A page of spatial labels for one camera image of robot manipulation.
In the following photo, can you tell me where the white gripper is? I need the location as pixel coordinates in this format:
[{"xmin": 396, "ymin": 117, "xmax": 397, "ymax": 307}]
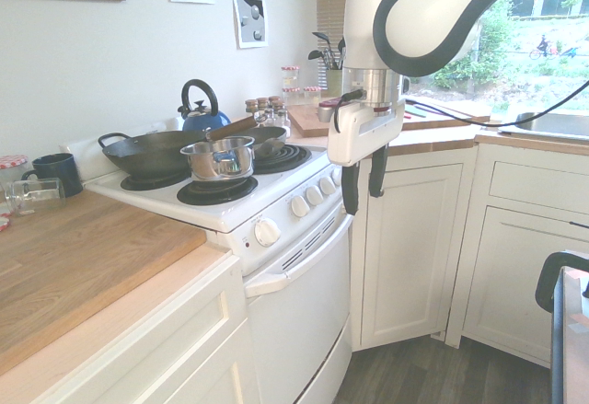
[{"xmin": 327, "ymin": 98, "xmax": 407, "ymax": 217}]

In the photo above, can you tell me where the large white oven knob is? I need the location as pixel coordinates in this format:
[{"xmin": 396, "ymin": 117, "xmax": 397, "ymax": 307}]
[{"xmin": 253, "ymin": 217, "xmax": 282, "ymax": 248}]

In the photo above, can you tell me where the red and grey tin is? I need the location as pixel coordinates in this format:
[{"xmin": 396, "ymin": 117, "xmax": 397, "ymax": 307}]
[{"xmin": 317, "ymin": 99, "xmax": 341, "ymax": 122}]

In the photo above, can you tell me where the wooden cutting board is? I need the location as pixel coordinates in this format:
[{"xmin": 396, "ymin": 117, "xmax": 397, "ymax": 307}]
[{"xmin": 285, "ymin": 103, "xmax": 342, "ymax": 139}]

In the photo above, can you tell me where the black coil burner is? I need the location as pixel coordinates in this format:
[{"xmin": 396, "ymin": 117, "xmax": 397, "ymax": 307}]
[
  {"xmin": 120, "ymin": 170, "xmax": 186, "ymax": 192},
  {"xmin": 251, "ymin": 143, "xmax": 314, "ymax": 176},
  {"xmin": 176, "ymin": 175, "xmax": 260, "ymax": 206}
]

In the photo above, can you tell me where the white corner cabinet door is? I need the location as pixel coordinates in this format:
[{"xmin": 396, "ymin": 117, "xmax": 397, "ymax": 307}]
[{"xmin": 360, "ymin": 143, "xmax": 479, "ymax": 349}]

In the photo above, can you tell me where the olive utensil holder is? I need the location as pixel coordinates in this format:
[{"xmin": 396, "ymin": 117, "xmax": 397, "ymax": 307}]
[{"xmin": 326, "ymin": 68, "xmax": 344, "ymax": 95}]

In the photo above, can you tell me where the tall jar with red lid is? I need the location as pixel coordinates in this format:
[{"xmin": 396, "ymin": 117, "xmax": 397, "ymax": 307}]
[{"xmin": 281, "ymin": 64, "xmax": 301, "ymax": 90}]

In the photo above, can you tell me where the black kitchen ladle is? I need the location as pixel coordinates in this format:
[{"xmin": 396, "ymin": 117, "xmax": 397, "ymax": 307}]
[{"xmin": 307, "ymin": 49, "xmax": 330, "ymax": 71}]

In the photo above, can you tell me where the white electric stove body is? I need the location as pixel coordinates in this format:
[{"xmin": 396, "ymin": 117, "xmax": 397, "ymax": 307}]
[{"xmin": 85, "ymin": 118, "xmax": 355, "ymax": 277}]

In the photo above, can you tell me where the stainless steel saucepan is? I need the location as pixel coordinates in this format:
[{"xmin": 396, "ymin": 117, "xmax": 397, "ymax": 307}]
[{"xmin": 179, "ymin": 135, "xmax": 256, "ymax": 182}]

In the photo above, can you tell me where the white sink cabinet drawer front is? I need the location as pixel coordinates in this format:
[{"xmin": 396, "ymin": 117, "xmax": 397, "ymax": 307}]
[{"xmin": 489, "ymin": 159, "xmax": 589, "ymax": 215}]

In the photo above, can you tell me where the white sink cabinet door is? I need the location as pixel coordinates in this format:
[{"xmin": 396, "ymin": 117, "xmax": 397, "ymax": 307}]
[{"xmin": 461, "ymin": 204, "xmax": 589, "ymax": 369}]

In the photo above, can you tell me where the white stove bottom drawer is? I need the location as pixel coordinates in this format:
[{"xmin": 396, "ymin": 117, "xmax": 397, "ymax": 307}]
[{"xmin": 298, "ymin": 324, "xmax": 354, "ymax": 404}]

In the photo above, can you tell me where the stainless steel sink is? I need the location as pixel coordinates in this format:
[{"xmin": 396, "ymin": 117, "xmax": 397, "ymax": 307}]
[{"xmin": 498, "ymin": 110, "xmax": 589, "ymax": 142}]

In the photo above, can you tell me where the small grey shapes poster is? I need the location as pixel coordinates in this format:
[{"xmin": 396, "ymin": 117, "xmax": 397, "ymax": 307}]
[{"xmin": 231, "ymin": 0, "xmax": 270, "ymax": 50}]

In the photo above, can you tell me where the black cast iron wok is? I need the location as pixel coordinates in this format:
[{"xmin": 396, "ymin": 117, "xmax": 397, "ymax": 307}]
[{"xmin": 97, "ymin": 129, "xmax": 209, "ymax": 180}]

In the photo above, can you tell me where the white counter cabinet front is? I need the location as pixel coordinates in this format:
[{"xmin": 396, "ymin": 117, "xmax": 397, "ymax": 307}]
[{"xmin": 25, "ymin": 254, "xmax": 253, "ymax": 404}]

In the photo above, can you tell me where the large wooden butcher board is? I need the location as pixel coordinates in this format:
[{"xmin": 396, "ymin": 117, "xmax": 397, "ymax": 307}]
[{"xmin": 0, "ymin": 189, "xmax": 207, "ymax": 374}]

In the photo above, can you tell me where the dark blue mug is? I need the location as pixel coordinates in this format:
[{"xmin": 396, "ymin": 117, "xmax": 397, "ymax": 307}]
[{"xmin": 20, "ymin": 152, "xmax": 85, "ymax": 199}]

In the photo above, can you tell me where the empty clear glass jar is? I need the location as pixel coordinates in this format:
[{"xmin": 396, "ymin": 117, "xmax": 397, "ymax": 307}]
[{"xmin": 4, "ymin": 177, "xmax": 67, "ymax": 218}]

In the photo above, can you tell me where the glass jar with checkered lid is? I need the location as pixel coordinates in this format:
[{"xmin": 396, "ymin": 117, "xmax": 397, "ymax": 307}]
[{"xmin": 0, "ymin": 154, "xmax": 30, "ymax": 203}]

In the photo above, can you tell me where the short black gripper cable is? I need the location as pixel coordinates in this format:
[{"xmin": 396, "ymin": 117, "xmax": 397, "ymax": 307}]
[{"xmin": 332, "ymin": 89, "xmax": 367, "ymax": 134}]

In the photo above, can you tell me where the frying pan with wooden handle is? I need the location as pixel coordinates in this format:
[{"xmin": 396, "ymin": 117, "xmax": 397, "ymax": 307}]
[{"xmin": 204, "ymin": 115, "xmax": 289, "ymax": 157}]

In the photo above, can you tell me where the long black robot cable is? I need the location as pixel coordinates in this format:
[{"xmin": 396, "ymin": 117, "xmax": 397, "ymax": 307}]
[{"xmin": 403, "ymin": 79, "xmax": 589, "ymax": 128}]

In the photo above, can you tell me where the white oven door with handle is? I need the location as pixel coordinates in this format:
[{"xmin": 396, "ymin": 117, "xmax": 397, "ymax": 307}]
[{"xmin": 243, "ymin": 213, "xmax": 355, "ymax": 404}]

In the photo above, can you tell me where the blue kettle with black handle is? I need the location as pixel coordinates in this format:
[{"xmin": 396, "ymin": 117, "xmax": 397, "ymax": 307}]
[{"xmin": 180, "ymin": 78, "xmax": 233, "ymax": 133}]

